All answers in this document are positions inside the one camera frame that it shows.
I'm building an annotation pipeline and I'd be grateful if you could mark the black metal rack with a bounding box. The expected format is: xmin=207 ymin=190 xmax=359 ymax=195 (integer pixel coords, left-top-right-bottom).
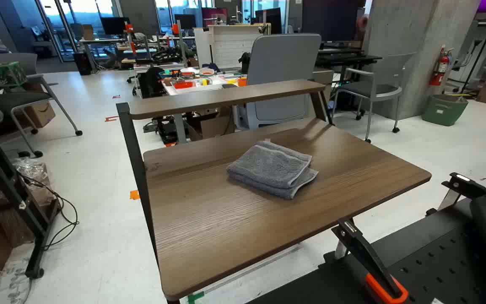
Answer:
xmin=0 ymin=111 xmax=62 ymax=281

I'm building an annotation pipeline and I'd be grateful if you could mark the black floor cable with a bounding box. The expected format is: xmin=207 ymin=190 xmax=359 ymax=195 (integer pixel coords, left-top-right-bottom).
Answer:
xmin=38 ymin=185 xmax=81 ymax=254

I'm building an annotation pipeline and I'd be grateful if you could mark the red fire extinguisher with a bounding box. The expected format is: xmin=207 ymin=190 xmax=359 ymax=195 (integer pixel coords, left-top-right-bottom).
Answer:
xmin=427 ymin=46 xmax=454 ymax=90

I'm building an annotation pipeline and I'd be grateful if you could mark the dark computer monitor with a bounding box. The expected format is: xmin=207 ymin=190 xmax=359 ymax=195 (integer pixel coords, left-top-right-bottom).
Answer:
xmin=253 ymin=8 xmax=283 ymax=36
xmin=99 ymin=16 xmax=130 ymax=38

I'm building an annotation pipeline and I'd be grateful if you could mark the open cardboard box under shelf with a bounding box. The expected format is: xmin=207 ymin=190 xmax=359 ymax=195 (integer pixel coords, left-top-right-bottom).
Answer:
xmin=184 ymin=112 xmax=236 ymax=143

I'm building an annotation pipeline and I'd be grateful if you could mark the white whiteboard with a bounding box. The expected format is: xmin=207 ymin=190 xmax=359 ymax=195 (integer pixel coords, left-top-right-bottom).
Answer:
xmin=192 ymin=24 xmax=273 ymax=72

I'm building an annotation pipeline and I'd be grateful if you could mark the black clamp with orange handle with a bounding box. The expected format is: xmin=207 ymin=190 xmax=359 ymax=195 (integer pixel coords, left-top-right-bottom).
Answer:
xmin=330 ymin=219 xmax=411 ymax=304

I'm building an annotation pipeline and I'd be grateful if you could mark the black waste bin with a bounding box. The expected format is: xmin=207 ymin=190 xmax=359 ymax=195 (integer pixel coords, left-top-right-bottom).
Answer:
xmin=72 ymin=51 xmax=94 ymax=78

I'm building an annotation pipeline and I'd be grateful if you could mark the cluttered background table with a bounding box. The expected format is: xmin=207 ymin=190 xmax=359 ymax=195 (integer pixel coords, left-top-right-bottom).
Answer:
xmin=128 ymin=78 xmax=327 ymax=121

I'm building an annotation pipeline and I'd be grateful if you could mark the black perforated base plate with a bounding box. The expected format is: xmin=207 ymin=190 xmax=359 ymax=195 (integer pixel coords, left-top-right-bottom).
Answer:
xmin=248 ymin=209 xmax=486 ymax=304

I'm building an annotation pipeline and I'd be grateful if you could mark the green plastic bin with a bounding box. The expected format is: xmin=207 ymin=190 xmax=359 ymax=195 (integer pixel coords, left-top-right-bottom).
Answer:
xmin=420 ymin=94 xmax=470 ymax=129

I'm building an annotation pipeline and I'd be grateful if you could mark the white table with colourful items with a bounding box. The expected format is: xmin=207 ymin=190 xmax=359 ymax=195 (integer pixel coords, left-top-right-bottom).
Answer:
xmin=160 ymin=67 xmax=249 ymax=99

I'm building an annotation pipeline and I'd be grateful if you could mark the grey folding side table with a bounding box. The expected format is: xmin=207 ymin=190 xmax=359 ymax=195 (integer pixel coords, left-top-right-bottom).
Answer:
xmin=0 ymin=53 xmax=84 ymax=161

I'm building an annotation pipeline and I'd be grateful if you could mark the black backpack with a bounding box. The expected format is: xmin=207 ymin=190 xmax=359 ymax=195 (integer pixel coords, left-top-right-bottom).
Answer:
xmin=136 ymin=67 xmax=168 ymax=100

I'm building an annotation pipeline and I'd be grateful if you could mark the black lever clamp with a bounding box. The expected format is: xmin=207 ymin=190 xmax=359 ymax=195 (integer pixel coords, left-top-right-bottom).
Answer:
xmin=437 ymin=171 xmax=486 ymax=212

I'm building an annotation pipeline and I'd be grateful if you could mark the black metal desk frame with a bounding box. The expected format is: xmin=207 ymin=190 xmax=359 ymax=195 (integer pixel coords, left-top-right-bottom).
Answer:
xmin=114 ymin=102 xmax=160 ymax=268

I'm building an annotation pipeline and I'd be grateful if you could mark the small cardboard box under table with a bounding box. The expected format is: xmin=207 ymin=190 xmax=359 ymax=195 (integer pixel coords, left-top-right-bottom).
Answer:
xmin=22 ymin=100 xmax=57 ymax=131

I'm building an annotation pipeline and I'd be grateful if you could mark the green tape piece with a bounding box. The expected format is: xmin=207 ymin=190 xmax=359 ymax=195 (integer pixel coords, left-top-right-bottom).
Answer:
xmin=185 ymin=291 xmax=207 ymax=304

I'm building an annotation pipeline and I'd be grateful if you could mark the grey towel cloth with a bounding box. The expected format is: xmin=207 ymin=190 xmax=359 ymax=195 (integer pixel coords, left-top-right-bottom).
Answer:
xmin=226 ymin=139 xmax=320 ymax=202

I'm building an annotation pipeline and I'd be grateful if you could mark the clear plastic bag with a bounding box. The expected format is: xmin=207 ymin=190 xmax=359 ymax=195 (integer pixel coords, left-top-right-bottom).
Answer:
xmin=11 ymin=158 xmax=50 ymax=188

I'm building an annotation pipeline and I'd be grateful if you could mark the grey wheeled armchair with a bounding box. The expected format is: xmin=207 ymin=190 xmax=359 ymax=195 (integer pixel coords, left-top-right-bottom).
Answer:
xmin=332 ymin=53 xmax=416 ymax=144

